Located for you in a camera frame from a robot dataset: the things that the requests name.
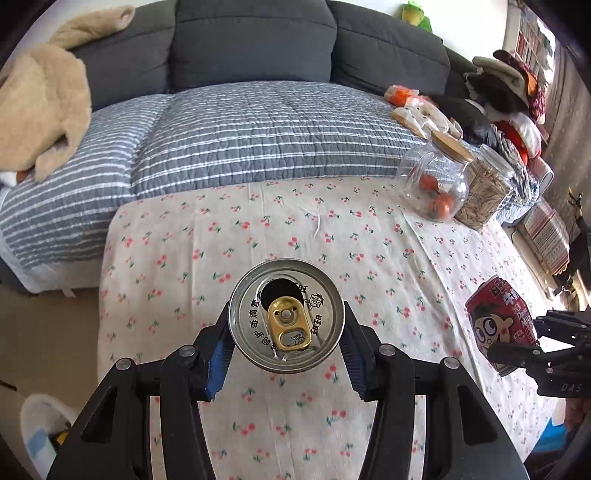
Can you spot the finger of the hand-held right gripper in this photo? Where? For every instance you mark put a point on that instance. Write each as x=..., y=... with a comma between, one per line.
x=517, y=355
x=561, y=325

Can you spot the silver drink can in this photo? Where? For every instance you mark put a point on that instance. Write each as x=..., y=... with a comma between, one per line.
x=249, y=332

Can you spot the dark grey sofa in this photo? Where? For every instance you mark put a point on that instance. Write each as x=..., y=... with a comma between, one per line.
x=254, y=41

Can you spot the round glass jar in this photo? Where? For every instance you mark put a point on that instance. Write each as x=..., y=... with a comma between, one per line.
x=434, y=184

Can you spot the patterned storage box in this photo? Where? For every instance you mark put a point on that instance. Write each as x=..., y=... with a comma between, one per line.
x=547, y=235

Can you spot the pile of clothes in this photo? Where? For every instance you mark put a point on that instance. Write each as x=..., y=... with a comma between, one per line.
x=498, y=87

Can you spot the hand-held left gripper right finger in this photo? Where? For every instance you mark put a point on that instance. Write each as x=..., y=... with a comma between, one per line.
x=355, y=364

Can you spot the glass jar of seeds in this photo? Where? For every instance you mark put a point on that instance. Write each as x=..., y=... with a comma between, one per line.
x=487, y=194

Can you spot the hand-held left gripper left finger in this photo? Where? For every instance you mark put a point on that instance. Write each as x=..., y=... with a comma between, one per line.
x=217, y=364

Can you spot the green plush toy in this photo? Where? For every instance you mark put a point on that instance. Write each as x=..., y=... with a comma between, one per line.
x=415, y=16

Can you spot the bookshelf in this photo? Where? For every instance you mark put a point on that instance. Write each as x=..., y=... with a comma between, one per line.
x=531, y=41

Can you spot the snack packets on sofa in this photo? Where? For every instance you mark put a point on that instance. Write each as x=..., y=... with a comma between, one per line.
x=420, y=113

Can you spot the small orange fruit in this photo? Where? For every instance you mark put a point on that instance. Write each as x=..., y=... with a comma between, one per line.
x=435, y=210
x=428, y=182
x=445, y=202

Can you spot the red drink can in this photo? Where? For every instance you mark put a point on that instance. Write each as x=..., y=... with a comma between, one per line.
x=498, y=318

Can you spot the beige fleece garment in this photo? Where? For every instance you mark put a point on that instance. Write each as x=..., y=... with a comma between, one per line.
x=41, y=101

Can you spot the grey striped quilt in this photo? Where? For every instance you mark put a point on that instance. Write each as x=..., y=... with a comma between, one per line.
x=231, y=134

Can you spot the bamboo jar lid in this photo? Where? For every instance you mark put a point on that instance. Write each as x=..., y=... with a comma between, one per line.
x=452, y=145

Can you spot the cherry print tablecloth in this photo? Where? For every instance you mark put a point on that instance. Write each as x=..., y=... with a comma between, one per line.
x=231, y=240

